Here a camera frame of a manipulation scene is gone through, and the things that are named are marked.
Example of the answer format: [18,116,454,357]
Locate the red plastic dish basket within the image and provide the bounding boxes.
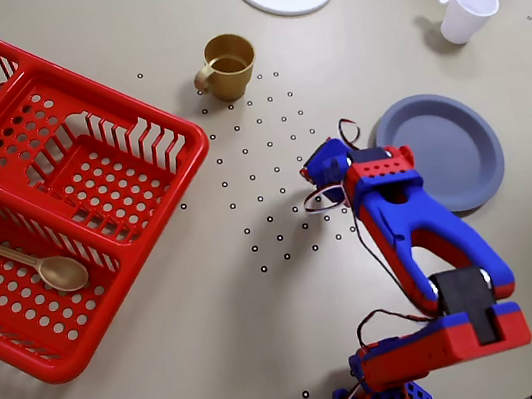
[0,3,245,393]

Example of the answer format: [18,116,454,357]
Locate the grey round plate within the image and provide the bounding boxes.
[369,82,512,225]

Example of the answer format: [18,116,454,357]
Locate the blue gripper body black motor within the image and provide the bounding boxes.
[300,135,360,209]

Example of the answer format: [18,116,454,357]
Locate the gold plastic spoon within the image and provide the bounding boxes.
[0,213,92,304]

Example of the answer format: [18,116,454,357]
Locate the gold plastic cup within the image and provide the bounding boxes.
[187,30,263,108]

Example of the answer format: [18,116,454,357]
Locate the white plastic cup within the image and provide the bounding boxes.
[435,0,506,48]

